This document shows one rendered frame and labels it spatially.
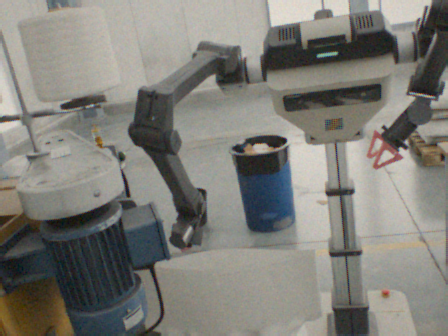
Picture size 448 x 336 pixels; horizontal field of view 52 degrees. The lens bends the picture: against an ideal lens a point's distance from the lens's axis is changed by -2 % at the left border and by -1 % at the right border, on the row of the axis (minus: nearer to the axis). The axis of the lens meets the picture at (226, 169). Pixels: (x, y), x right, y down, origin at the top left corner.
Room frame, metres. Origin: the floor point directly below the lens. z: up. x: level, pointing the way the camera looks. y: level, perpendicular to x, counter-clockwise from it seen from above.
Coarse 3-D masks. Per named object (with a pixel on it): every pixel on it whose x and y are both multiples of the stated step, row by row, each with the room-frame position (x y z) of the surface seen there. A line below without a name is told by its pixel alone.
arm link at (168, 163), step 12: (168, 132) 0.99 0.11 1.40; (168, 144) 0.99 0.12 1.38; (180, 144) 1.03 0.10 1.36; (156, 156) 1.04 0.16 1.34; (168, 156) 1.04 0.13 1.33; (168, 168) 1.07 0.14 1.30; (180, 168) 1.13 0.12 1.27; (168, 180) 1.12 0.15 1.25; (180, 180) 1.13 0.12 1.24; (180, 192) 1.16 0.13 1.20; (192, 192) 1.21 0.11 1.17; (180, 204) 1.23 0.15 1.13; (192, 204) 1.21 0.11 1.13
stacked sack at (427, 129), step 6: (432, 120) 4.02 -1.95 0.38; (438, 120) 3.98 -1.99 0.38; (444, 120) 3.94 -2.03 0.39; (420, 126) 4.00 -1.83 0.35; (426, 126) 3.92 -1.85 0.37; (432, 126) 3.88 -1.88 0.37; (438, 126) 3.85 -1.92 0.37; (444, 126) 3.82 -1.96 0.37; (420, 132) 3.90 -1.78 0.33; (426, 132) 3.83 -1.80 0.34; (432, 132) 3.81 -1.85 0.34; (438, 132) 3.79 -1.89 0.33; (444, 132) 3.78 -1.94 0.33
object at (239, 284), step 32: (192, 256) 1.08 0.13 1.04; (224, 256) 1.08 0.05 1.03; (256, 256) 1.05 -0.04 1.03; (288, 256) 1.00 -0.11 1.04; (160, 288) 1.05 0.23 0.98; (192, 288) 1.01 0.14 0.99; (224, 288) 0.99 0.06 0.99; (256, 288) 0.99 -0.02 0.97; (288, 288) 1.00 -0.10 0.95; (320, 288) 1.00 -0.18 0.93; (192, 320) 1.02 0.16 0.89; (224, 320) 0.99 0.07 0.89; (256, 320) 0.98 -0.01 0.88; (288, 320) 0.99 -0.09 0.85
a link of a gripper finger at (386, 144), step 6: (384, 132) 1.16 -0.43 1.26; (384, 138) 1.13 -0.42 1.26; (390, 138) 1.12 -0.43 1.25; (384, 144) 1.11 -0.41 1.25; (390, 144) 1.10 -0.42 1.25; (390, 150) 1.11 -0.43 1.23; (396, 150) 1.10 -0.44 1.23; (378, 156) 1.12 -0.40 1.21; (396, 156) 1.10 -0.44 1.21; (402, 156) 1.10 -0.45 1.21; (378, 162) 1.12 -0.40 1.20; (384, 162) 1.12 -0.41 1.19; (390, 162) 1.11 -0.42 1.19; (378, 168) 1.12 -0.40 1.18
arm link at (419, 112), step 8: (408, 88) 1.16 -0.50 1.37; (440, 88) 1.13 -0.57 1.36; (416, 96) 1.10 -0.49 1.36; (424, 96) 1.10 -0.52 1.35; (416, 104) 1.07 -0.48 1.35; (424, 104) 1.07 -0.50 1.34; (408, 112) 1.08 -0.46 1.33; (416, 112) 1.07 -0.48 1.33; (424, 112) 1.06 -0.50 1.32; (432, 112) 1.06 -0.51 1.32; (416, 120) 1.07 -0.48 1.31; (424, 120) 1.06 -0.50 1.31
